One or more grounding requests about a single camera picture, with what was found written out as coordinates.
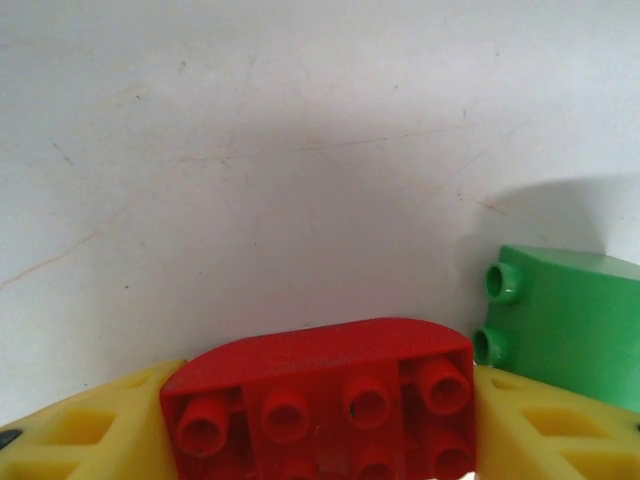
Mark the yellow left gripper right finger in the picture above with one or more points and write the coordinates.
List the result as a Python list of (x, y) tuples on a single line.
[(560, 440)]

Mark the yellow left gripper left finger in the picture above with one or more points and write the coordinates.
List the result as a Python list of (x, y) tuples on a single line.
[(75, 440)]

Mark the green lego brick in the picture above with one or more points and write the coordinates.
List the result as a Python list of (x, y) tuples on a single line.
[(570, 330)]

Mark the red curved lego brick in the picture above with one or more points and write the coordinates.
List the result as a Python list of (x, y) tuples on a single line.
[(320, 380)]

